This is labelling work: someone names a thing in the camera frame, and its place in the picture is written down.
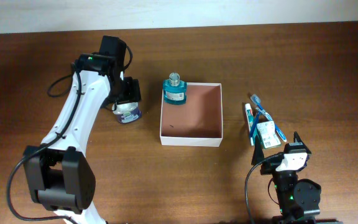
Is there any blue toothbrush with clear cap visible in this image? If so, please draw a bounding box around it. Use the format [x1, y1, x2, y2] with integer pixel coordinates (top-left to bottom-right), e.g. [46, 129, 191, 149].
[250, 94, 287, 142]

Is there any white green toothpaste tube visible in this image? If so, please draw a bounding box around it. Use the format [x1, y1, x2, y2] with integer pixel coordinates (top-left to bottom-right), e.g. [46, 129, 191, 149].
[244, 103, 254, 146]

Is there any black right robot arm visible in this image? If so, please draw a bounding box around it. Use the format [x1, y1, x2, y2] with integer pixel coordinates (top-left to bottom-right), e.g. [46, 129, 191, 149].
[245, 133, 340, 224]

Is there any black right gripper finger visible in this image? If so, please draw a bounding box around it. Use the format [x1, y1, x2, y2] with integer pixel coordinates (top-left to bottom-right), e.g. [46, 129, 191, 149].
[251, 143, 265, 166]
[293, 131, 304, 145]

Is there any pink open cardboard box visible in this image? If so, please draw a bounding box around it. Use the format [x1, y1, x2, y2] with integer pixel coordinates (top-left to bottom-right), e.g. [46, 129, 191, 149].
[159, 82, 223, 147]

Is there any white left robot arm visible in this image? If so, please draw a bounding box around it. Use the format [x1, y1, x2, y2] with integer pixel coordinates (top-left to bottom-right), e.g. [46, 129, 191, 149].
[18, 35, 141, 223]

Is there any teal mouthwash bottle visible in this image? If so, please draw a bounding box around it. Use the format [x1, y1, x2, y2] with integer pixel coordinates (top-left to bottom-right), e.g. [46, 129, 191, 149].
[163, 73, 187, 105]

